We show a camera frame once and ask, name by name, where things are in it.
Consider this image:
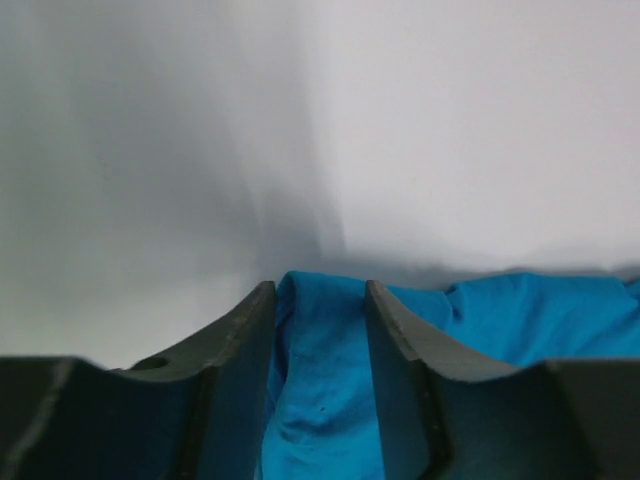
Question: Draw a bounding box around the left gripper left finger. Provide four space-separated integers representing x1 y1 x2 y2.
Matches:
1 281 276 479

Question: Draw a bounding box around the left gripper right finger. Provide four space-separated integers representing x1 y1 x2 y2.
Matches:
365 281 639 479

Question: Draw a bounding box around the blue polo shirt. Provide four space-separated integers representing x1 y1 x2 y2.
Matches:
256 271 639 479

